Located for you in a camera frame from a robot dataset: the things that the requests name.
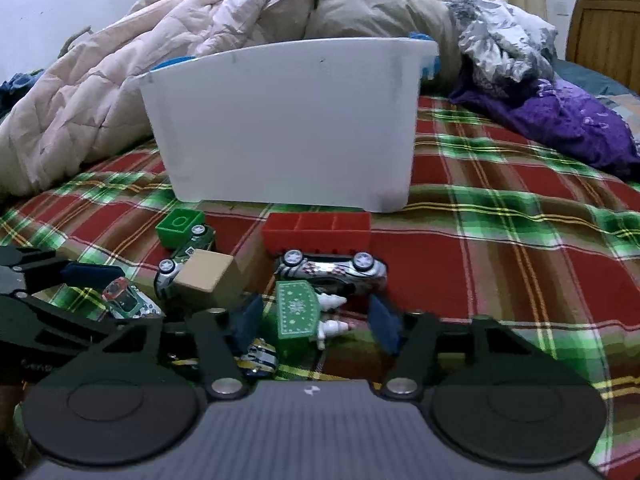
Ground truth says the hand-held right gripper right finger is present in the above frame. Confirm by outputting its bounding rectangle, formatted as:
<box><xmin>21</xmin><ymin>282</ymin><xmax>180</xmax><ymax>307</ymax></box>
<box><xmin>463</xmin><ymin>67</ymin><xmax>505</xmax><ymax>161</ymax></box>
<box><xmin>368</xmin><ymin>293</ymin><xmax>552</xmax><ymax>402</ymax></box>

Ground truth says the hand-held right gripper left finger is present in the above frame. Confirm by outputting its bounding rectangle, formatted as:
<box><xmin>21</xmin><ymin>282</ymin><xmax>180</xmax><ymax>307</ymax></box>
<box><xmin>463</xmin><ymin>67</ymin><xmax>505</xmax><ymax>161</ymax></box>
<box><xmin>99</xmin><ymin>293</ymin><xmax>266</xmax><ymax>402</ymax></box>

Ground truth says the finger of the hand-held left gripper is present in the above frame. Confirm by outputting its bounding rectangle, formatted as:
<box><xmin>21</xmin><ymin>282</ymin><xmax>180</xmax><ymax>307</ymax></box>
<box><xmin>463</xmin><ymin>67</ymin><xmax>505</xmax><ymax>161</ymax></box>
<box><xmin>0</xmin><ymin>294</ymin><xmax>123</xmax><ymax>361</ymax></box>
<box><xmin>0</xmin><ymin>246</ymin><xmax>127</xmax><ymax>306</ymax></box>

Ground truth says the red and green toy car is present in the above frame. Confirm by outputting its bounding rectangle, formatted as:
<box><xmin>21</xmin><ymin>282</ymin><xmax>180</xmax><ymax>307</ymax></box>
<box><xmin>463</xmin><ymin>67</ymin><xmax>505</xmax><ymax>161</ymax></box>
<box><xmin>101</xmin><ymin>277</ymin><xmax>164</xmax><ymax>322</ymax></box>

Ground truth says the green toy with white wheels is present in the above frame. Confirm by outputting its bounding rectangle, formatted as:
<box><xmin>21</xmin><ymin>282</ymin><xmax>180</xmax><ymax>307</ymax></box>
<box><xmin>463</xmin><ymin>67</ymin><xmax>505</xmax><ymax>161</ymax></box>
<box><xmin>274</xmin><ymin>280</ymin><xmax>351</xmax><ymax>357</ymax></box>

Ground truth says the white plastic container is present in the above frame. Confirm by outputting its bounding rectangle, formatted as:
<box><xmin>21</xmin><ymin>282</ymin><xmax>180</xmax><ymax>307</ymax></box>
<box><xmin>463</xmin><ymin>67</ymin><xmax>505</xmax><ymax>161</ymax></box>
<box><xmin>132</xmin><ymin>30</ymin><xmax>442</xmax><ymax>214</ymax></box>

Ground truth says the yellow and blue toy car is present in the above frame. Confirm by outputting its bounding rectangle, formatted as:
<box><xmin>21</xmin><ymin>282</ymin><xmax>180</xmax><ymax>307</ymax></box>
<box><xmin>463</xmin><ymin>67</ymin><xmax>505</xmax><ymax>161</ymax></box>
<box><xmin>239</xmin><ymin>338</ymin><xmax>279</xmax><ymax>377</ymax></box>

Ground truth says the wooden cube block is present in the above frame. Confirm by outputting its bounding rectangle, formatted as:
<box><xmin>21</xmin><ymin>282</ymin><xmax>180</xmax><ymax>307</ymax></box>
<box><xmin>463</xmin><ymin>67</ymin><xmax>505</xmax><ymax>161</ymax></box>
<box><xmin>171</xmin><ymin>248</ymin><xmax>237</xmax><ymax>312</ymax></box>

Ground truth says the silver toy car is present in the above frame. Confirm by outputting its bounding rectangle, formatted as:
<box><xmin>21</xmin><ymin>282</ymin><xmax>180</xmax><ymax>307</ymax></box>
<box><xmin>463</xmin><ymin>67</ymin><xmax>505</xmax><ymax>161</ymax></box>
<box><xmin>273</xmin><ymin>248</ymin><xmax>389</xmax><ymax>295</ymax></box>

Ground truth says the dark green toy car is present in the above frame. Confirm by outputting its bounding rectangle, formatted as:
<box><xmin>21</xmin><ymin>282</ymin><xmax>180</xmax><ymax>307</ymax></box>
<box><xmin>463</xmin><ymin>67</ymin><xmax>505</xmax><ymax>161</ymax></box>
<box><xmin>154</xmin><ymin>224</ymin><xmax>217</xmax><ymax>297</ymax></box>

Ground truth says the green toy brick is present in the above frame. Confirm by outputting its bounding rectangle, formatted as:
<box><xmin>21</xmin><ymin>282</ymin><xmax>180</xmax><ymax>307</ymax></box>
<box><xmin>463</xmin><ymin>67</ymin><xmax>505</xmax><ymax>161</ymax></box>
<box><xmin>154</xmin><ymin>209</ymin><xmax>206</xmax><ymax>249</ymax></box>

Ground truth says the red toy brick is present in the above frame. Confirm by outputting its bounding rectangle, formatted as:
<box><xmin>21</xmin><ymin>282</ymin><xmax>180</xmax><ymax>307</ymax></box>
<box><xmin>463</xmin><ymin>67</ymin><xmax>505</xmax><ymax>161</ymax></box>
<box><xmin>261</xmin><ymin>212</ymin><xmax>374</xmax><ymax>257</ymax></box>

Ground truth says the red green plaid blanket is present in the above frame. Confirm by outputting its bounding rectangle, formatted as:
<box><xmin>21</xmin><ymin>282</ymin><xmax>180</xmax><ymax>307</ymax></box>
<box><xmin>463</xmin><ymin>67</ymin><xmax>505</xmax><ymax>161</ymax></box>
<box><xmin>0</xmin><ymin>91</ymin><xmax>640</xmax><ymax>480</ymax></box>

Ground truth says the pink quilt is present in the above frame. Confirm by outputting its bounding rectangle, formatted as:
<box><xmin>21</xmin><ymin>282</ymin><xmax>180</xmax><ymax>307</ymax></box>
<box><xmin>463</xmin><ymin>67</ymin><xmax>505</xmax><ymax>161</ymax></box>
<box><xmin>0</xmin><ymin>0</ymin><xmax>467</xmax><ymax>199</ymax></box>

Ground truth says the blue cloth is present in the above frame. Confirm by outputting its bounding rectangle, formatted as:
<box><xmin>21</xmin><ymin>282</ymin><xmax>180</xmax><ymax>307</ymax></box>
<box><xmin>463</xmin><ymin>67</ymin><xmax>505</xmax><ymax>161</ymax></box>
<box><xmin>0</xmin><ymin>70</ymin><xmax>47</xmax><ymax>109</ymax></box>

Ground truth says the purple cloth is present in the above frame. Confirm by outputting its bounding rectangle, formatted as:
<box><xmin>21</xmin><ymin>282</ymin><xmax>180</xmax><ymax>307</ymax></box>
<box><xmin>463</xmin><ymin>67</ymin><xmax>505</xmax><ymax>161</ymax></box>
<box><xmin>449</xmin><ymin>76</ymin><xmax>640</xmax><ymax>182</ymax></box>

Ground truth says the grey floral cloth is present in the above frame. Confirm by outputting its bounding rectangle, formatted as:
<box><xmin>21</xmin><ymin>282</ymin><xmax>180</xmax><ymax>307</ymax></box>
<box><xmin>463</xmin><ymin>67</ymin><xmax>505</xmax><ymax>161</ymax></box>
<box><xmin>444</xmin><ymin>0</ymin><xmax>559</xmax><ymax>92</ymax></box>

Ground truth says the teal pillow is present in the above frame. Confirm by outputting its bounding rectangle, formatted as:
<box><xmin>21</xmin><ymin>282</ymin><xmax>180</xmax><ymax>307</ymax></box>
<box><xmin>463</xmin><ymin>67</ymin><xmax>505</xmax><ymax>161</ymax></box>
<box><xmin>552</xmin><ymin>57</ymin><xmax>640</xmax><ymax>99</ymax></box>

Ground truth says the wooden headboard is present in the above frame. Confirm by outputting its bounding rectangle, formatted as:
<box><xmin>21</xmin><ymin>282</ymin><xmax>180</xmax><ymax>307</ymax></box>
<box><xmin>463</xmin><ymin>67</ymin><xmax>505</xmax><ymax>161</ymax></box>
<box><xmin>565</xmin><ymin>0</ymin><xmax>640</xmax><ymax>97</ymax></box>

